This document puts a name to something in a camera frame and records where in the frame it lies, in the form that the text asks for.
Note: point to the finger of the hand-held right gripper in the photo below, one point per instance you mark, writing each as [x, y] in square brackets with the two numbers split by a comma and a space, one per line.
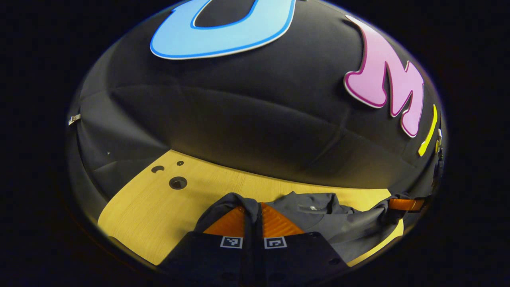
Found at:
[406, 204]

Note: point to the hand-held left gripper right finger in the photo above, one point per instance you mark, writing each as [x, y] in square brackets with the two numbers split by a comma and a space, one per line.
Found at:
[303, 255]

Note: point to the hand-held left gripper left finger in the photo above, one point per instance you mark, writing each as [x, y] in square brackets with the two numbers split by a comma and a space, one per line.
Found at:
[207, 255]

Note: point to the grey long-sleeved shirt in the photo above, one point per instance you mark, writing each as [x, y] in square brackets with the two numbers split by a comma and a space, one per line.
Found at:
[350, 231]

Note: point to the black backdrop cloth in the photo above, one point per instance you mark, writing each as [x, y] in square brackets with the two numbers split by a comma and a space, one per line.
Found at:
[239, 111]

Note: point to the small white clip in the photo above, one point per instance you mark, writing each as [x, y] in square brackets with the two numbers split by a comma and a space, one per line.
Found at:
[74, 118]

